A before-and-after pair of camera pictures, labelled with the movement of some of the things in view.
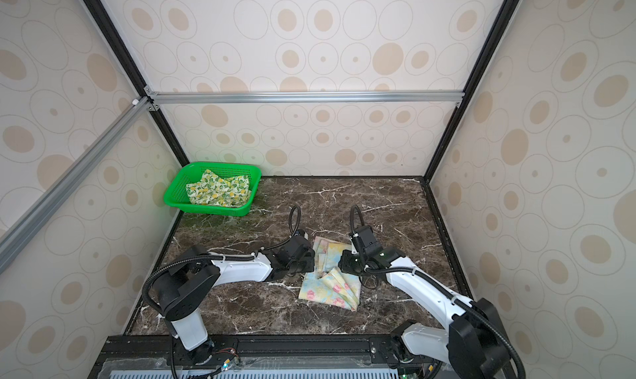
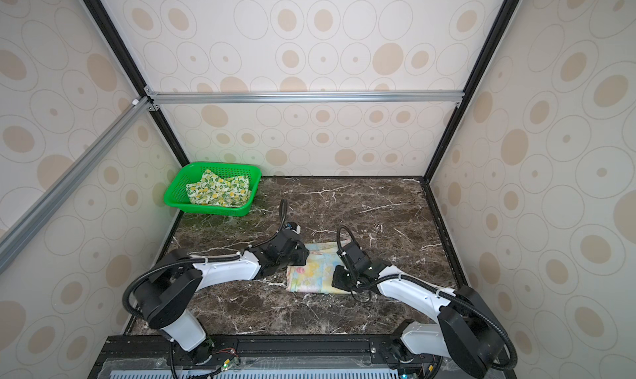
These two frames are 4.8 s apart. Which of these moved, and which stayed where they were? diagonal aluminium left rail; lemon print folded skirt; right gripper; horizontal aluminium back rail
Moved: right gripper
Stayed: lemon print folded skirt; horizontal aluminium back rail; diagonal aluminium left rail
